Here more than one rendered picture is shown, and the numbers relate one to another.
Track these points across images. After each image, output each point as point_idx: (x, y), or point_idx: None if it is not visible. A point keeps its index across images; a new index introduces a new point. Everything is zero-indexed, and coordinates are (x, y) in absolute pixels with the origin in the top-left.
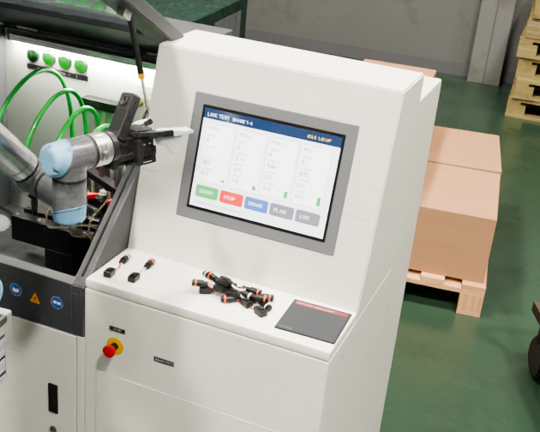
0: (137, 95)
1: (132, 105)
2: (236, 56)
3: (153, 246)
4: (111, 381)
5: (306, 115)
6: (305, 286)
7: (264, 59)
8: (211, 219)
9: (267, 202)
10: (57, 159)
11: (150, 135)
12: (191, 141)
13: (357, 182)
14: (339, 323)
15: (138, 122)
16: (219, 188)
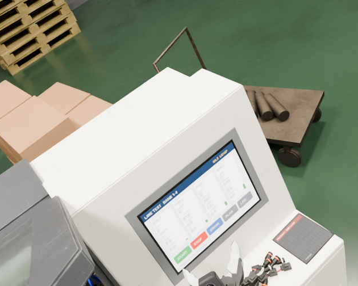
0: (211, 272)
1: (221, 283)
2: (126, 168)
3: None
4: None
5: (203, 152)
6: (267, 228)
7: (142, 150)
8: (197, 263)
9: (220, 217)
10: None
11: (241, 280)
12: (149, 243)
13: (254, 154)
14: (309, 223)
15: (195, 282)
16: (188, 243)
